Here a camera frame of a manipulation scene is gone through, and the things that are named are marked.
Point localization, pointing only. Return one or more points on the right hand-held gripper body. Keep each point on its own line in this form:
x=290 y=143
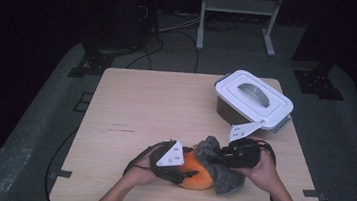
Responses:
x=243 y=154

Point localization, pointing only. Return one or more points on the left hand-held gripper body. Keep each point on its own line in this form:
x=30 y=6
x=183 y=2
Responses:
x=170 y=156

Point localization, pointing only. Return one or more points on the orange plush toy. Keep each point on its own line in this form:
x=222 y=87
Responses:
x=195 y=180

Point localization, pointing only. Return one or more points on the grey cloth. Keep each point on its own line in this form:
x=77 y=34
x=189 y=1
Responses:
x=224 y=182

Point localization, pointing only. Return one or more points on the clear brown storage box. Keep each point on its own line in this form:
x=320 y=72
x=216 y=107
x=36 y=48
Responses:
x=228 y=114

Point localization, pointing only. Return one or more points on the person's right hand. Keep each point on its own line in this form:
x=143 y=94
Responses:
x=264 y=175

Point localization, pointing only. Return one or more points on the person's left hand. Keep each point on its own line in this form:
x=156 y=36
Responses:
x=140 y=176

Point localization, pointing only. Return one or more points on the black tape strip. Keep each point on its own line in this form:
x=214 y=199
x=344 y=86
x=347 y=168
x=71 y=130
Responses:
x=59 y=173
x=314 y=194

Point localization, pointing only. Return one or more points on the black stand base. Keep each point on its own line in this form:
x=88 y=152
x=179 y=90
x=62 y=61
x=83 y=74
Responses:
x=96 y=61
x=315 y=83

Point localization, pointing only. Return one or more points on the black tape square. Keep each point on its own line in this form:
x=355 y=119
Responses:
x=83 y=102

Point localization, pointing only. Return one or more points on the white metal stand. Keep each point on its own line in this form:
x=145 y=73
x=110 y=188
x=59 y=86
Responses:
x=240 y=4

